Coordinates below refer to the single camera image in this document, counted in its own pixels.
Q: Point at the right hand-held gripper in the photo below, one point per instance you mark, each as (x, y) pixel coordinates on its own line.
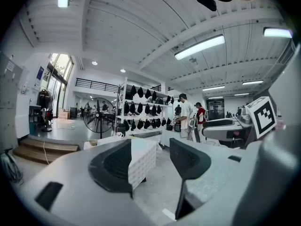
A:
(262, 116)

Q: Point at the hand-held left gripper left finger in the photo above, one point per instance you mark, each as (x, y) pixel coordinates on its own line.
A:
(110, 171)

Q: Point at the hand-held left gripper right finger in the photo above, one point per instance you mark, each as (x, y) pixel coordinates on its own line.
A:
(188, 163)

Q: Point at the beige checkered floral tablecloth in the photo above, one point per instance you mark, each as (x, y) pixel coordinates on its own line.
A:
(143, 154)

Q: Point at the white mug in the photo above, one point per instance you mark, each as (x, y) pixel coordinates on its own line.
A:
(119, 135)

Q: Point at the large black floor fan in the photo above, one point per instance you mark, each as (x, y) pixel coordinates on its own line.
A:
(98, 114)

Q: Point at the wooden step platform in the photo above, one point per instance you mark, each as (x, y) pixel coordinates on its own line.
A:
(35, 149)

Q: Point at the white metal shelving rack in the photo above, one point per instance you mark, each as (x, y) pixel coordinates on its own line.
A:
(124, 88)

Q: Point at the black mezzanine railing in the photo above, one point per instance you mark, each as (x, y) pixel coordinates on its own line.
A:
(94, 83)

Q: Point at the clothes rack with garments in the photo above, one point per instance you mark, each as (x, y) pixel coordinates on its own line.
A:
(44, 100)

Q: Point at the round ceiling downlight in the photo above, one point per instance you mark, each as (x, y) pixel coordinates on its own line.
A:
(122, 70)
(94, 62)

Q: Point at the grey metal locker cabinet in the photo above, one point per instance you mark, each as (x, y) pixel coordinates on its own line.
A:
(9, 91)

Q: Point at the blue wall poster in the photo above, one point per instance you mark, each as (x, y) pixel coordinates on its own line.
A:
(40, 74)

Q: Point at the black head camera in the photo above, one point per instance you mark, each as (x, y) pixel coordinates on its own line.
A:
(207, 0)

